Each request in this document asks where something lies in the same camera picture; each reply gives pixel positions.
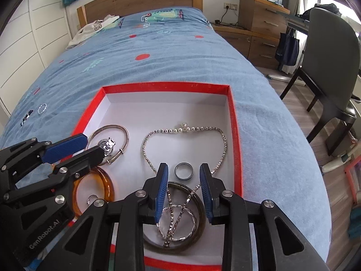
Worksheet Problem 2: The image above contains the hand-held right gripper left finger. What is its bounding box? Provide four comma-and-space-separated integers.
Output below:
37, 162, 170, 271

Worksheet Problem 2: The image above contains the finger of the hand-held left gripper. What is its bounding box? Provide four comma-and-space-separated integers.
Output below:
0, 133, 88, 194
4, 147, 105, 205

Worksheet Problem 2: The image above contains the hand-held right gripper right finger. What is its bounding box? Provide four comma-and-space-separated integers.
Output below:
199, 163, 330, 271

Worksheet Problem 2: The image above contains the dark grey ring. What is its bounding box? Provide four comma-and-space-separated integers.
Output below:
174, 162, 194, 180

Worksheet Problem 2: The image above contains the amber translucent bangle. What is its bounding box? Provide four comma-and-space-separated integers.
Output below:
72, 166, 115, 219

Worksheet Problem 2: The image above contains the thin silver bangle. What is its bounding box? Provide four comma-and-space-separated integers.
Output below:
86, 125, 130, 164

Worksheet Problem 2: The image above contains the large twisted silver bracelet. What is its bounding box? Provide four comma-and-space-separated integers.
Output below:
156, 206, 197, 242

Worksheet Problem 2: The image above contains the dark brown bangle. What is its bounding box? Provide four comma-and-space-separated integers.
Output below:
142, 182, 206, 253

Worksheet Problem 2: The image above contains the silver chain necklace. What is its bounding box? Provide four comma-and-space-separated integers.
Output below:
142, 122, 227, 247

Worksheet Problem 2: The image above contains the red shallow cardboard box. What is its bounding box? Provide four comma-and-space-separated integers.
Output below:
68, 82, 243, 271

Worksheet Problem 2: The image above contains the white wardrobe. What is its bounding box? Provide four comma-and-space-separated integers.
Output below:
0, 0, 72, 113

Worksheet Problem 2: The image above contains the white garment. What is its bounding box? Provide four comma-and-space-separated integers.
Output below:
67, 15, 120, 48

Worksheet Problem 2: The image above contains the white handheld appliance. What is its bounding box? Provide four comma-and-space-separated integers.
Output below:
322, 148, 357, 173

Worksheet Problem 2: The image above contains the white power strip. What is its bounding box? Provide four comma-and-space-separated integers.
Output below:
266, 74, 306, 86

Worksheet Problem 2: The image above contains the low wooden bedside cabinet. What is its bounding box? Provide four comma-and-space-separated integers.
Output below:
211, 24, 282, 70

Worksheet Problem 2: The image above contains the dark blue bag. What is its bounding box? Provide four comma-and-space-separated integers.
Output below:
275, 30, 300, 67

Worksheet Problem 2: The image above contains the grey chair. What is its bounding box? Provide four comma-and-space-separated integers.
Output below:
279, 7, 361, 156

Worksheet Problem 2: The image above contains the wooden drawer chest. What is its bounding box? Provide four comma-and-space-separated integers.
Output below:
238, 0, 291, 38

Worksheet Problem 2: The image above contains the grey desk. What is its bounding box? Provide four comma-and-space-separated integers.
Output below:
285, 14, 311, 31

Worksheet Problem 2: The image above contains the black backpack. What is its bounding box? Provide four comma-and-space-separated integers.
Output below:
302, 3, 342, 17

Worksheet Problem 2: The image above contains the black and white bead bracelet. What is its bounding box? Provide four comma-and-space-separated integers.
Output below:
20, 109, 35, 126

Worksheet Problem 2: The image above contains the pink frame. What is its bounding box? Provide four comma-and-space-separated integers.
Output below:
344, 158, 361, 204

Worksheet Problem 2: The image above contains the black cable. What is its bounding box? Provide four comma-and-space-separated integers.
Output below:
214, 7, 246, 29

